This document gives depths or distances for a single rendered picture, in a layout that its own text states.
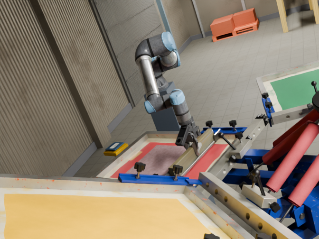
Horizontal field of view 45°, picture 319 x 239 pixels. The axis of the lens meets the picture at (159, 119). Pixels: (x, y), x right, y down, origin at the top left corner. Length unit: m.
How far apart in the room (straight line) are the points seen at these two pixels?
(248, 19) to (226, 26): 0.60
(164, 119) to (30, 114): 2.22
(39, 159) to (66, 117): 0.76
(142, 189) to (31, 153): 3.15
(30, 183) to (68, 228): 0.30
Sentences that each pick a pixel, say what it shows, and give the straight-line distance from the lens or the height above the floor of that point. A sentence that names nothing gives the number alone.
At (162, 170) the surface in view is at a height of 0.96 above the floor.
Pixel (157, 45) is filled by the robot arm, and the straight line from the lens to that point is 2.24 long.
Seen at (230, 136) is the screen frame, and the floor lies 0.98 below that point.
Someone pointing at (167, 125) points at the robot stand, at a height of 0.94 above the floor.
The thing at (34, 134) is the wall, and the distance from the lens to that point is 4.61.
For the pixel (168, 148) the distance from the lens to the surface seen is 2.37.
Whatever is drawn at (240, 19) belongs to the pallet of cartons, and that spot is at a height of 0.27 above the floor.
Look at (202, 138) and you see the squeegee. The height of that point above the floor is 1.05.
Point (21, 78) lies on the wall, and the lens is 4.64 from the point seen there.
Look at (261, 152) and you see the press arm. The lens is 1.85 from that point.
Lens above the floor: 1.95
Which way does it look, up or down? 20 degrees down
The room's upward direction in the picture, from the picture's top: 20 degrees counter-clockwise
